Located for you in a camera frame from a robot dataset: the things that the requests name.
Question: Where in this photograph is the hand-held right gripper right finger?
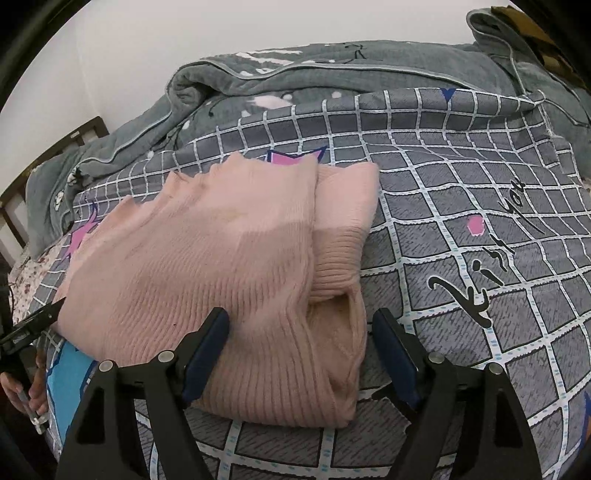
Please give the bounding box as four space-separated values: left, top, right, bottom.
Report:
372 308 543 480

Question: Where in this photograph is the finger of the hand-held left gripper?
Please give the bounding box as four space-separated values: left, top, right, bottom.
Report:
0 298 68 354

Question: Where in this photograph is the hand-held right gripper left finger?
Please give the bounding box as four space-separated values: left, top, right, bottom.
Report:
55 307 232 480

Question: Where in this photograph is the pink knit sweater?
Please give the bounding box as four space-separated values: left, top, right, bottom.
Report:
52 152 382 428

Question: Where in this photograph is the person's left hand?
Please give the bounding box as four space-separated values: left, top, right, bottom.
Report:
0 355 51 416

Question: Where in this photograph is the floral bed sheet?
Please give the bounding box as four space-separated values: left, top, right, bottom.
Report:
9 240 65 324

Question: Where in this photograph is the grey checked star bed cover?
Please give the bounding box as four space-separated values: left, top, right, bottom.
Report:
9 85 591 480

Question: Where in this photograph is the grey fleece blanket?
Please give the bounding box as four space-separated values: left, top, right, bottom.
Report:
25 7 591 259

